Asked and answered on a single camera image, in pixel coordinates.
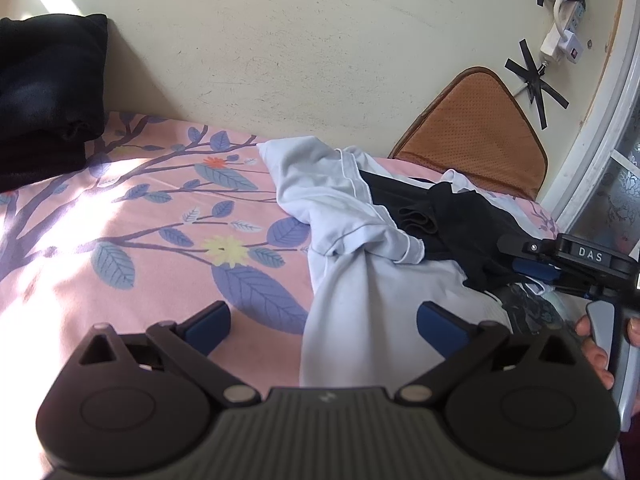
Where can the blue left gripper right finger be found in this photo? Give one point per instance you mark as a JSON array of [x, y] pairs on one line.
[[443, 330]]

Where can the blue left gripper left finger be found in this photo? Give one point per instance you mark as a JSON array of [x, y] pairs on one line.
[[206, 330]]

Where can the white garment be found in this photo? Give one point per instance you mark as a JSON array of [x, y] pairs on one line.
[[368, 276]]

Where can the black small garment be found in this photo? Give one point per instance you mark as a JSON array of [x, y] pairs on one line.
[[463, 227]]

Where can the right hand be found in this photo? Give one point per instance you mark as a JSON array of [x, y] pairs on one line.
[[595, 355]]

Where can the pink floral bedsheet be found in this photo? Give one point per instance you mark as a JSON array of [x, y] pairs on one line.
[[168, 218]]

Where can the brown perforated cushion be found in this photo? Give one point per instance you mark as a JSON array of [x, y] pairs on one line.
[[476, 127]]

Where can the black tape cross lower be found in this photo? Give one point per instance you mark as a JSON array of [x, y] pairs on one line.
[[532, 76]]

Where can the white plug adapter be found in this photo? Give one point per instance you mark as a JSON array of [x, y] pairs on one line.
[[571, 46]]

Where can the white power strip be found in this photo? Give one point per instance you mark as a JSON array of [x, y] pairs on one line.
[[571, 15]]

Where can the white window frame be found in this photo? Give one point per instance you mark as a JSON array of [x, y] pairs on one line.
[[592, 189]]

